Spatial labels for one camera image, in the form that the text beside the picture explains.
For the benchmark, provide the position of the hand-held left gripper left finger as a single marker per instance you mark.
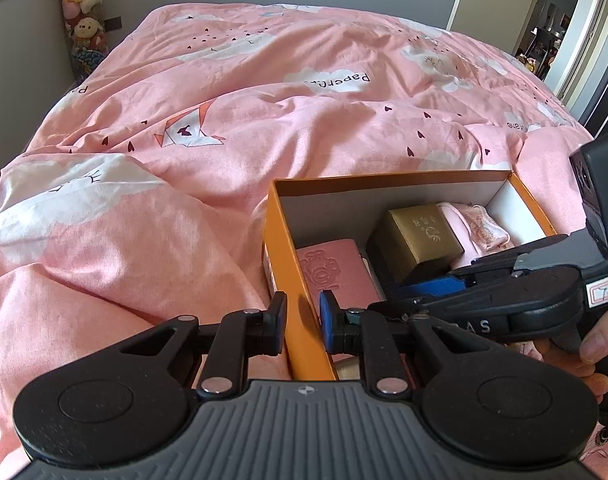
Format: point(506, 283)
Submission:
point(280, 321)

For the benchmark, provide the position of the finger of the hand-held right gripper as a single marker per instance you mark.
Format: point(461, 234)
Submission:
point(428, 287)
point(408, 308)

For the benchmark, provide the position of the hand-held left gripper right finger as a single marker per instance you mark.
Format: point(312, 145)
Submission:
point(327, 321)

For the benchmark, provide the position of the orange cardboard box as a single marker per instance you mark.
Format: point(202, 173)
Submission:
point(304, 320)

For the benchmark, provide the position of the gold box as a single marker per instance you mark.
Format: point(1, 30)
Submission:
point(423, 240)

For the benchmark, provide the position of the pink wallet box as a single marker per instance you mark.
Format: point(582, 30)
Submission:
point(334, 270)

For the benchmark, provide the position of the pink cloth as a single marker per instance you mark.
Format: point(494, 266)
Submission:
point(478, 230)

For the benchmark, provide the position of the person's right hand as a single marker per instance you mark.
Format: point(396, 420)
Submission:
point(601, 345)

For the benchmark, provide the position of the pink printed blanket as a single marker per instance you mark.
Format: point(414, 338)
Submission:
point(234, 110)

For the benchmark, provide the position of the white door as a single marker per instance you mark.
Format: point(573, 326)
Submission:
point(503, 0)

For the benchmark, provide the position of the stack of plush toys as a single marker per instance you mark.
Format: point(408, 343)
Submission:
point(81, 10)

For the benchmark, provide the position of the black wall socket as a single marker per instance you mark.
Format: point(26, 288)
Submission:
point(113, 23)

